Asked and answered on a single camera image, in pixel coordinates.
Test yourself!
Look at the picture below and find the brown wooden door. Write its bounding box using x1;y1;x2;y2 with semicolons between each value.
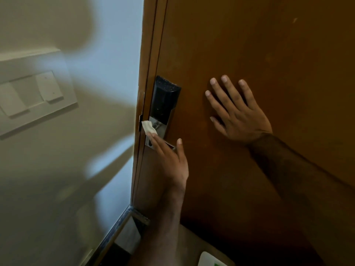
132;0;355;266

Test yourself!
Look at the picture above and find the brown wooden door frame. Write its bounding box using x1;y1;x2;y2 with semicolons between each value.
130;0;159;209

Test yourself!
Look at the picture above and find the white wall switch plate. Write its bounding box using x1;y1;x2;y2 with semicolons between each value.
0;47;78;137

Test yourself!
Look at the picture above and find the person's left hand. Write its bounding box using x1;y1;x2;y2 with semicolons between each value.
146;132;190;189

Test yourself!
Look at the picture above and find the white and green object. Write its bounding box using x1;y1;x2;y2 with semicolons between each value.
198;251;228;266

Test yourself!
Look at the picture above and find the person's right hand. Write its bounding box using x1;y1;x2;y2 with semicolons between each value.
205;75;273;144

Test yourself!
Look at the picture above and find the black and silver door lock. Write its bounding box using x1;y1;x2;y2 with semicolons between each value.
144;76;182;151

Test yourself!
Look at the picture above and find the metal floor threshold strip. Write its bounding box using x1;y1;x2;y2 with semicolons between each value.
85;205;151;266

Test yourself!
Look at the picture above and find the person's left forearm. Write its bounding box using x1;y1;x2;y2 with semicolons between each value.
128;183;187;266

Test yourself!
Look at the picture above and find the white wipe cloth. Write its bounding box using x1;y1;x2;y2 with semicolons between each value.
141;120;159;136

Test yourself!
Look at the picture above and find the person's right forearm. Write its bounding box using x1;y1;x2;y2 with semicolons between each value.
247;132;355;266

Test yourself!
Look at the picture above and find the white rocker switch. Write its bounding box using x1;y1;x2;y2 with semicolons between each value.
35;71;64;103
0;81;29;117

